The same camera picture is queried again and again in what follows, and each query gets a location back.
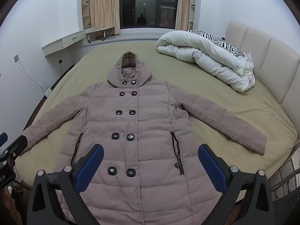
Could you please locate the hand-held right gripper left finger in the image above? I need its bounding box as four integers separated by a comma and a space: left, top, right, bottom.
26, 144, 105, 225

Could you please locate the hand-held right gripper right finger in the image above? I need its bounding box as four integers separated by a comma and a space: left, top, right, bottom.
198, 144, 275, 225

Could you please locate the mauve hooded padded coat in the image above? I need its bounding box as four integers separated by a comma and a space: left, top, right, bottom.
21, 51, 268, 225

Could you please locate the checked cloth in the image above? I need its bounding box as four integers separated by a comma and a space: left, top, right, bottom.
12, 164, 23, 189

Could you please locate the white router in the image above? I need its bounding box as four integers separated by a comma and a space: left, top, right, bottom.
40, 81, 52, 97

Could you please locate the bed with olive sheet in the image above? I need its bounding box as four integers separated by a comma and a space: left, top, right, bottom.
14, 41, 299, 203

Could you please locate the black mesh chair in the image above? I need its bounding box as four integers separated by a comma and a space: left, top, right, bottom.
267, 166, 300, 225

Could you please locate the white folded duvet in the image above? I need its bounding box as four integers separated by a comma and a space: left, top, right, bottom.
155, 30, 255, 92

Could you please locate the white floating desk with drawer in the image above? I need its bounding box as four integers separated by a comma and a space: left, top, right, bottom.
42, 26, 96, 57

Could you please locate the zebra striped pillow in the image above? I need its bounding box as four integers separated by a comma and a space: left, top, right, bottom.
187, 29, 245, 58

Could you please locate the beige padded headboard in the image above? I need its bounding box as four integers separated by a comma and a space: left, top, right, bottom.
225, 21, 300, 132

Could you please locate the folding lap table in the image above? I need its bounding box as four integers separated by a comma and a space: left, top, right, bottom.
85, 26, 115, 44

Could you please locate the beige curtain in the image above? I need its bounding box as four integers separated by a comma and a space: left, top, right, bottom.
88, 0, 121, 30
175, 0, 191, 31

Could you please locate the dark window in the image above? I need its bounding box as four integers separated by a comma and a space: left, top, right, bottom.
119, 0, 180, 29

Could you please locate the thin grey cable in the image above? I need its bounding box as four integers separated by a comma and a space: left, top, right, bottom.
16, 58, 45, 92

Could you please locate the white wall shelf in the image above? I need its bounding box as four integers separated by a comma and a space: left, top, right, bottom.
189, 0, 197, 31
81, 0, 92, 30

